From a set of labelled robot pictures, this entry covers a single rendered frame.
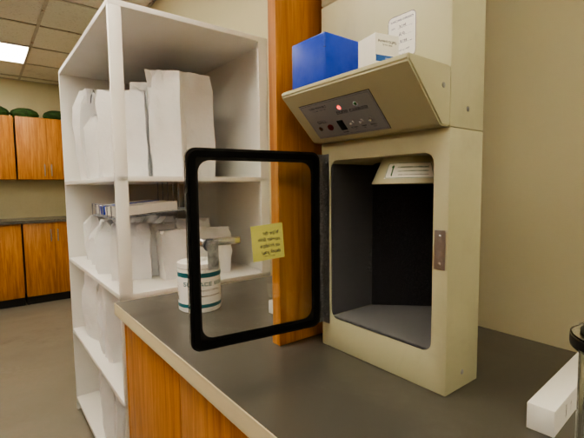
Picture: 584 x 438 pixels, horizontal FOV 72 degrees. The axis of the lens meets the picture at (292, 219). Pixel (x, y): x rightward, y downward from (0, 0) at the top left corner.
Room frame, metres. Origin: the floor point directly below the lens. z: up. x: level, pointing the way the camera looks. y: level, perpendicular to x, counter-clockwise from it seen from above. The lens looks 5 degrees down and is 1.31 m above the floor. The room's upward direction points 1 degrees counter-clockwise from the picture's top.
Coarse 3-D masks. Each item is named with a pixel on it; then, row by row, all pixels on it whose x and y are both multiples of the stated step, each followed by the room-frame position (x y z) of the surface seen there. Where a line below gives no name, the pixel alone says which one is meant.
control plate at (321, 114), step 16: (352, 96) 0.73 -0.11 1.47; (368, 96) 0.71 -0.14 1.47; (304, 112) 0.85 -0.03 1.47; (320, 112) 0.82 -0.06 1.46; (336, 112) 0.79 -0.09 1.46; (352, 112) 0.76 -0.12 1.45; (368, 112) 0.74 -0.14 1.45; (336, 128) 0.82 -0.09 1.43; (352, 128) 0.80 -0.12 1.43; (368, 128) 0.77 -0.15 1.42; (384, 128) 0.74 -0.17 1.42
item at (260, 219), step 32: (224, 192) 0.80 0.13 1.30; (256, 192) 0.83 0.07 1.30; (288, 192) 0.87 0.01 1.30; (224, 224) 0.80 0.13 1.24; (256, 224) 0.83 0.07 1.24; (288, 224) 0.87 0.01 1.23; (224, 256) 0.80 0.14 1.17; (256, 256) 0.83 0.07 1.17; (288, 256) 0.87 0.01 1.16; (224, 288) 0.79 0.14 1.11; (256, 288) 0.83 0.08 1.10; (288, 288) 0.87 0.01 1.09; (224, 320) 0.79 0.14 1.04; (256, 320) 0.83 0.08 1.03; (288, 320) 0.87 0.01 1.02
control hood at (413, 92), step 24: (360, 72) 0.69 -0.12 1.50; (384, 72) 0.65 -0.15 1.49; (408, 72) 0.63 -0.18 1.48; (432, 72) 0.64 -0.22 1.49; (288, 96) 0.84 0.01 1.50; (312, 96) 0.80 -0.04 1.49; (336, 96) 0.76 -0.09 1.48; (384, 96) 0.69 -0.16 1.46; (408, 96) 0.66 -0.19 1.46; (432, 96) 0.65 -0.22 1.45; (408, 120) 0.70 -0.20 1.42; (432, 120) 0.67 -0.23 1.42
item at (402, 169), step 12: (408, 156) 0.79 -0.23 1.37; (420, 156) 0.78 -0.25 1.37; (384, 168) 0.82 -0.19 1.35; (396, 168) 0.79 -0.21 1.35; (408, 168) 0.78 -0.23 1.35; (420, 168) 0.77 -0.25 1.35; (432, 168) 0.77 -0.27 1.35; (384, 180) 0.81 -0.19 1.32; (396, 180) 0.78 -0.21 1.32; (408, 180) 0.77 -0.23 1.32; (420, 180) 0.77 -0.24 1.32; (432, 180) 0.76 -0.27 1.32
